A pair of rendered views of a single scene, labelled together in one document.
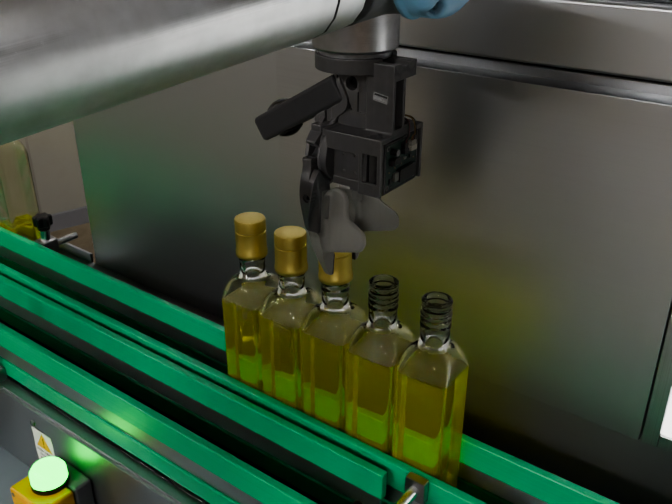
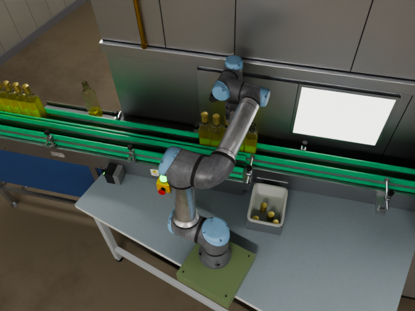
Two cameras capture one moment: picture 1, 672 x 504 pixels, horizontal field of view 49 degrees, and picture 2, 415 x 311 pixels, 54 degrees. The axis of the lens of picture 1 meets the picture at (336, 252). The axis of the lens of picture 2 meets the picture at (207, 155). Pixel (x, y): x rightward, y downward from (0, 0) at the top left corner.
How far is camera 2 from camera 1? 1.32 m
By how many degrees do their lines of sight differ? 30
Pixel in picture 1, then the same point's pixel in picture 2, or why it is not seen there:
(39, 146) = not seen: outside the picture
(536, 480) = (272, 147)
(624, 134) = (282, 87)
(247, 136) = (184, 84)
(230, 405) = (205, 151)
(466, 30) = (247, 69)
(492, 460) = (263, 146)
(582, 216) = (275, 99)
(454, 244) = not seen: hidden behind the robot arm
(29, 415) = (149, 166)
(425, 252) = not seen: hidden behind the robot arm
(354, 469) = (239, 157)
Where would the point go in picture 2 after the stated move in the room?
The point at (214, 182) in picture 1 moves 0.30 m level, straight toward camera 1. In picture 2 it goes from (172, 94) to (204, 130)
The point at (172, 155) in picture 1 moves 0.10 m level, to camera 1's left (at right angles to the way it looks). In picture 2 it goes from (156, 89) to (138, 94)
